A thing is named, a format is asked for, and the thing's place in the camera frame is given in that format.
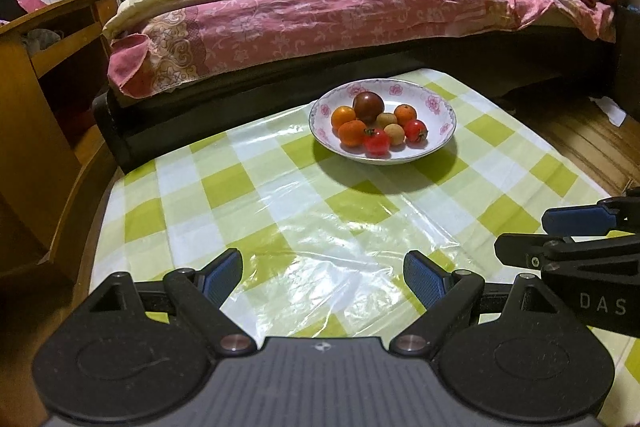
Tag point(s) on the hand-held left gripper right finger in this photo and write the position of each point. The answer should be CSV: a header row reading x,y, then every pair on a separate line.
x,y
422,278

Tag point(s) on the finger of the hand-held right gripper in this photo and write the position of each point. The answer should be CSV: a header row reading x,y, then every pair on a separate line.
x,y
517,249
575,219

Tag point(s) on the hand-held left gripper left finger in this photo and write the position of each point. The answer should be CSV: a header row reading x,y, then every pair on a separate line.
x,y
222,276

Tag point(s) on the brown longan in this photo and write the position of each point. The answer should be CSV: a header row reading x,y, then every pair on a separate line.
x,y
394,134
386,121

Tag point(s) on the white plate with pink flowers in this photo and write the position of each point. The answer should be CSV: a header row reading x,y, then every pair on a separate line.
x,y
436,127

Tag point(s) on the large orange mandarin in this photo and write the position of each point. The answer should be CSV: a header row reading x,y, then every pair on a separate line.
x,y
352,133

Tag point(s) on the small orange mandarin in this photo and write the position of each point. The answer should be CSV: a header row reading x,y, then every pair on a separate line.
x,y
343,116
405,114

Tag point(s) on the green checked tablecloth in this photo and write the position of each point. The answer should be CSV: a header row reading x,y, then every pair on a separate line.
x,y
300,217

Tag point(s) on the white paper scrap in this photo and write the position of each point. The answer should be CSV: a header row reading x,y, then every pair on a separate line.
x,y
610,109

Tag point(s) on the dark red tomato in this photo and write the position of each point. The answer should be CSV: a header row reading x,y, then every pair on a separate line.
x,y
368,106

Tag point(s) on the wooden shelf cabinet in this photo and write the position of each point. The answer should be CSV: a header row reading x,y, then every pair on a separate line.
x,y
45,67

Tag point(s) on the pink floral blanket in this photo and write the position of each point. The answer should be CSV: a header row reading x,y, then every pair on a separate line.
x,y
300,7

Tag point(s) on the grey cloth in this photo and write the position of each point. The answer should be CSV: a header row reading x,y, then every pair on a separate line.
x,y
45,41

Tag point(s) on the dark bed frame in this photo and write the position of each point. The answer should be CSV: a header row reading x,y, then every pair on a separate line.
x,y
225,94

